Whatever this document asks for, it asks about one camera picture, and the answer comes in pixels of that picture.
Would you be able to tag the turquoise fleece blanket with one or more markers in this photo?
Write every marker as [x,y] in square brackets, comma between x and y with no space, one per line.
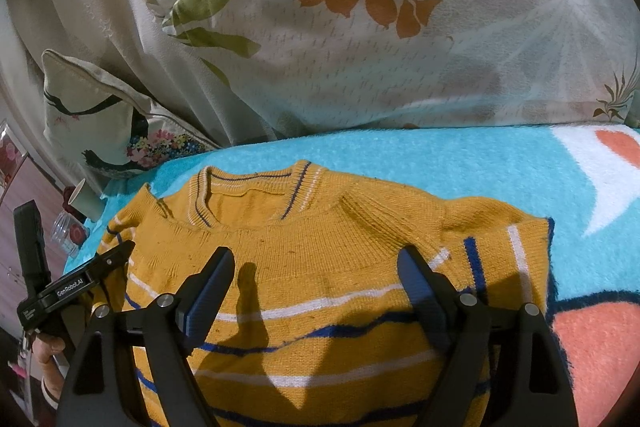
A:
[425,162]

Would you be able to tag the small red object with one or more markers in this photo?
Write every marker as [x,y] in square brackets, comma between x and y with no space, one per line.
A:
[78,234]

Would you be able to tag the paper cup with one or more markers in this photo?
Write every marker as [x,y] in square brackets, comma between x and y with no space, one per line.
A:
[87,202]

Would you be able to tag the floral print cushion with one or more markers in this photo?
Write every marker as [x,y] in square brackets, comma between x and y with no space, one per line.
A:
[85,122]

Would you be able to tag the beige curtain cloth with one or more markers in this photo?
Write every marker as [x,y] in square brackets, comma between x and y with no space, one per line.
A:
[90,7]

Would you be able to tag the leaf print pillow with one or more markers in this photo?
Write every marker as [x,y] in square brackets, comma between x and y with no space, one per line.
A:
[400,32]

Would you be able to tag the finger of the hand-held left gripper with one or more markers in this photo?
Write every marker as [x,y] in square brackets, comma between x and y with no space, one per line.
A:
[112,259]

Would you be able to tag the person's left forearm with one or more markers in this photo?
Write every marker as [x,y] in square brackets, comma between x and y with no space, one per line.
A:
[52,392]

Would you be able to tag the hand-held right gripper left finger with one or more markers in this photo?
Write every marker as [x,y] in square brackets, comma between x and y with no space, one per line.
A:
[207,297]

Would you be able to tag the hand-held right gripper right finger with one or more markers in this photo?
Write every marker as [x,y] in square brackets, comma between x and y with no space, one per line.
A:
[425,302]

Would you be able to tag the clear drinking glass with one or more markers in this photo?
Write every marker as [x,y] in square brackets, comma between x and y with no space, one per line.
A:
[65,234]

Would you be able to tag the person's left hand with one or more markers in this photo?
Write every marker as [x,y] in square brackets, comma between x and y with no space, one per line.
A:
[50,354]

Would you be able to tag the mustard striped knit sweater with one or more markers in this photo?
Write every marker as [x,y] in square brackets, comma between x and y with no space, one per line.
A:
[320,257]

